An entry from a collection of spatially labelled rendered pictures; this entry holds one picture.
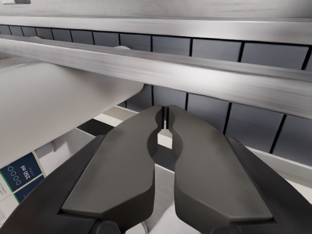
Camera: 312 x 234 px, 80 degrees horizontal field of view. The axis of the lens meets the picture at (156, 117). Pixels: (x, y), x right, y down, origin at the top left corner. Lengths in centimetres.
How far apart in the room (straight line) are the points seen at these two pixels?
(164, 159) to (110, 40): 16
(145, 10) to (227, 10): 9
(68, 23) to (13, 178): 30
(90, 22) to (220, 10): 13
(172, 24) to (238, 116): 9
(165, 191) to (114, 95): 16
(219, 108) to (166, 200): 16
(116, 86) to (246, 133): 11
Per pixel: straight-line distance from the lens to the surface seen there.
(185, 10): 22
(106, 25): 22
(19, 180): 46
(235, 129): 17
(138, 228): 37
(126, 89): 17
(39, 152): 45
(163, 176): 25
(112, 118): 20
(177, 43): 17
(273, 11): 20
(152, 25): 18
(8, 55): 28
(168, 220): 32
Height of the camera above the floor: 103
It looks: 47 degrees down
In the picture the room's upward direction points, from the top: 128 degrees counter-clockwise
